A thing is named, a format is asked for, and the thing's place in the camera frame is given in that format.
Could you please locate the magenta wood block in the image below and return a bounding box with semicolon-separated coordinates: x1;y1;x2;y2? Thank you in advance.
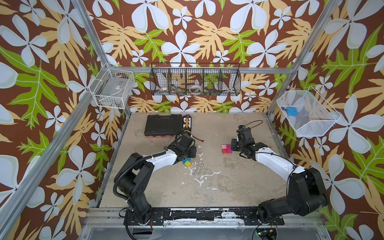
226;145;232;154

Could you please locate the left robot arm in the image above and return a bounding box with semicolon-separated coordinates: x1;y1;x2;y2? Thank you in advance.
113;131;197;224

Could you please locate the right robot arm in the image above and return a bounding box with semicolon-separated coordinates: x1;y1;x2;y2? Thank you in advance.
231;125;330;224

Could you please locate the black and red tool case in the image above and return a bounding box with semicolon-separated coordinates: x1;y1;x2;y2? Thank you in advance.
144;115;183;137

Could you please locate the blue object in basket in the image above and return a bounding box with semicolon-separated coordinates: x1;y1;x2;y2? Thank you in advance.
285;107;299;117

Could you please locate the black wire basket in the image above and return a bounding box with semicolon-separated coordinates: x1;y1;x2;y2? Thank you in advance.
149;63;242;96

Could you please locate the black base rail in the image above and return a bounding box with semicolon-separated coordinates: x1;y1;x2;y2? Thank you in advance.
146;206;286;226

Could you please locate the white wire basket right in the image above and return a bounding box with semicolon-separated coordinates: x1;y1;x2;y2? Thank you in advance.
277;88;341;138

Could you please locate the white wire basket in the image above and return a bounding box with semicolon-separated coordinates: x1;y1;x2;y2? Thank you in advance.
277;88;341;138
90;64;135;110

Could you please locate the white wire basket left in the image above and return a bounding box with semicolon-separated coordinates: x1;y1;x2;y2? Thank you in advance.
90;64;135;110

